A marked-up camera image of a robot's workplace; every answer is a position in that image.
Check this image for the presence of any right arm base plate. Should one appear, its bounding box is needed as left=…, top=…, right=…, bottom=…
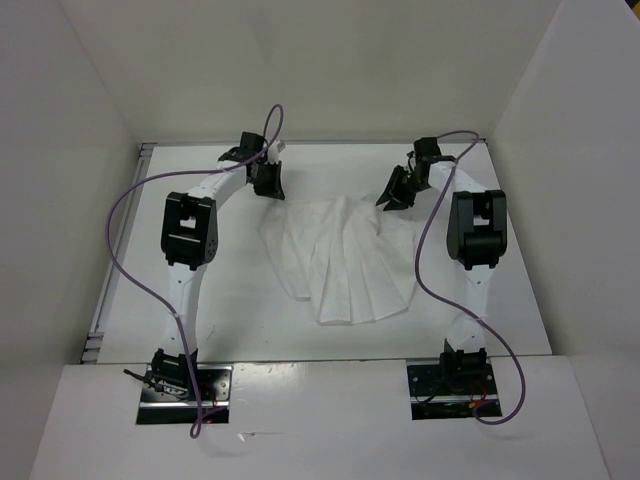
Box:
left=406, top=360, right=502, bottom=421

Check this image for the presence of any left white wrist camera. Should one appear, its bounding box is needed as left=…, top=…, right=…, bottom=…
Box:
left=267, top=141, right=286, bottom=164

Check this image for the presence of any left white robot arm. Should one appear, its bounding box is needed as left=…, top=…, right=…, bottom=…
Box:
left=150, top=132, right=285, bottom=400

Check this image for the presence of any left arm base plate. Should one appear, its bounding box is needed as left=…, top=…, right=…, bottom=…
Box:
left=136, top=365, right=233, bottom=426

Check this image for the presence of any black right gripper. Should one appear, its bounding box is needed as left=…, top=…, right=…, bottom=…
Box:
left=376, top=165, right=429, bottom=211

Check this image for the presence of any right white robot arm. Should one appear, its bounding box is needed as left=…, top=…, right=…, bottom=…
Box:
left=376, top=137, right=507, bottom=395

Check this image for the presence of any white pleated skirt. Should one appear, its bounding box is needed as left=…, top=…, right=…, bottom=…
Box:
left=260, top=196, right=416, bottom=325

